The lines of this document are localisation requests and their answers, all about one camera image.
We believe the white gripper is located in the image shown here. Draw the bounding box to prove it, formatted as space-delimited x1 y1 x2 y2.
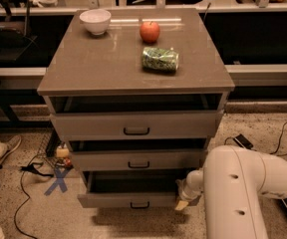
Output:
175 179 197 211

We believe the blue tape cross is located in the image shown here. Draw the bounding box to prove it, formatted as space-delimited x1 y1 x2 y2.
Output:
45 167 70 196

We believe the grey drawer cabinet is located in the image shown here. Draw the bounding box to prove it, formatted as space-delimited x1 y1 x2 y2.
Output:
37 7 236 197

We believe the black chair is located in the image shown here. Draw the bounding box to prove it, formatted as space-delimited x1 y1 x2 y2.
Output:
0 0 36 53

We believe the person's shoe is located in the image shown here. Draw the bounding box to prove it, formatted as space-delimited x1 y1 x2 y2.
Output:
0 135 22 164

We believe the black adapter cable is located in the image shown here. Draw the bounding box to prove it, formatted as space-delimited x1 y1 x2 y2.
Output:
222 112 287 157

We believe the black power adapter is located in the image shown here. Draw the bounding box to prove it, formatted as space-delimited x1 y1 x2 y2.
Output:
233 134 253 149

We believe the red apple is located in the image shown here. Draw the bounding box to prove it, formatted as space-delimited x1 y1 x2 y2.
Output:
140 21 160 43

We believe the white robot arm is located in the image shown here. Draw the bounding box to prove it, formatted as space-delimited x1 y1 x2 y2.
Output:
175 145 287 239

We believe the drawer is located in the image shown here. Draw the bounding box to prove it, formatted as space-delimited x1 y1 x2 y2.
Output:
51 112 223 140
70 148 207 171
77 168 189 209

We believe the black floor cable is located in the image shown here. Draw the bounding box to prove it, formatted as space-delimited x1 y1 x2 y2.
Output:
13 152 55 239

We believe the white ceramic bowl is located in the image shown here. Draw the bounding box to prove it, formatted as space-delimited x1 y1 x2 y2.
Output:
80 9 112 35

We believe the green soda can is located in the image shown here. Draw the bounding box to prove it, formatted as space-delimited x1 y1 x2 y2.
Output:
142 47 179 72

